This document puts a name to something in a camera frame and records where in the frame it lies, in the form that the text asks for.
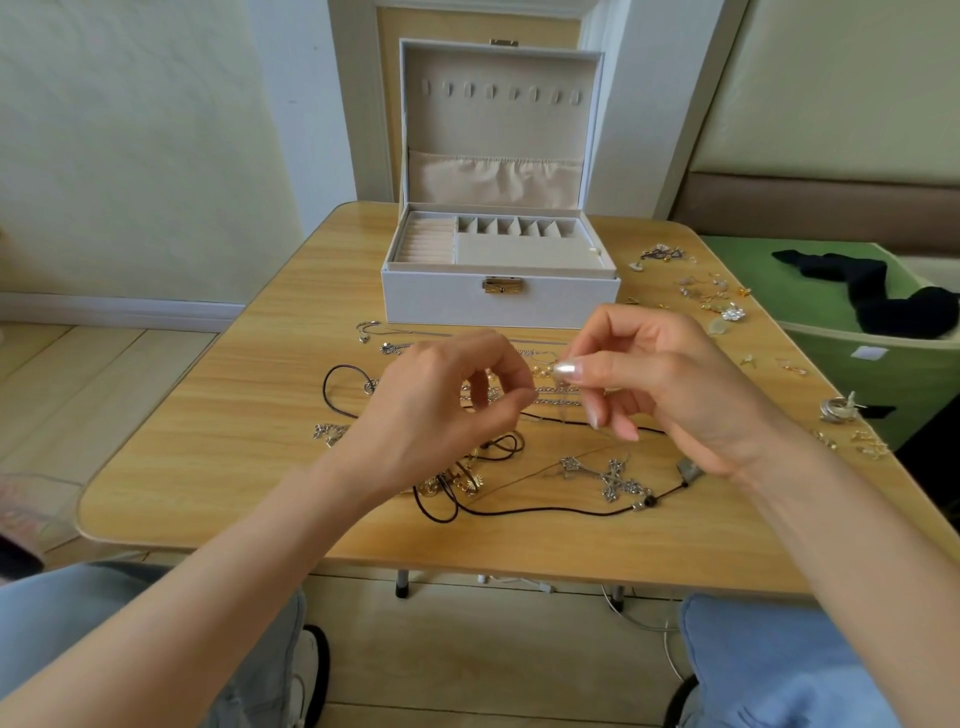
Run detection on person's left hand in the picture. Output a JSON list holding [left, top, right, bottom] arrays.
[[337, 331, 539, 504]]

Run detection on silver cross pendant necklace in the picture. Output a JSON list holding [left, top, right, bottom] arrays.
[[559, 454, 654, 509]]

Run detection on black object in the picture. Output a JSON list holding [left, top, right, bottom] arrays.
[[0, 537, 44, 581]]

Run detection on person's right hand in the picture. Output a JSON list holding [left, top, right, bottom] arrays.
[[552, 304, 789, 482]]

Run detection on person's left forearm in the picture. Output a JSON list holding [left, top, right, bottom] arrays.
[[0, 450, 392, 728]]

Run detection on beige padded wall panel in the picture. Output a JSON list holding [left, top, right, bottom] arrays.
[[670, 0, 960, 242]]

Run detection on small earrings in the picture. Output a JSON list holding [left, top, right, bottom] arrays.
[[627, 243, 894, 459]]

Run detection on white jewelry box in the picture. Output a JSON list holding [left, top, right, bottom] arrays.
[[381, 39, 623, 330]]

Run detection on person's right forearm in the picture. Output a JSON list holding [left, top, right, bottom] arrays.
[[735, 427, 960, 728]]

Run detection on bow pendant cord necklace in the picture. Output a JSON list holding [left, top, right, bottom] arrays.
[[312, 363, 459, 524]]

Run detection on white cable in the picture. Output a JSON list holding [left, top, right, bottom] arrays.
[[480, 573, 692, 677]]

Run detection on black strap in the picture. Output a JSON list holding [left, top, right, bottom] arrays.
[[304, 625, 332, 728]]

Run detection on black cloth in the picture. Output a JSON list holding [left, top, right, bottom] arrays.
[[772, 249, 960, 341]]

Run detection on square pendant cord necklace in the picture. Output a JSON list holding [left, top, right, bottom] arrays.
[[450, 412, 704, 519]]

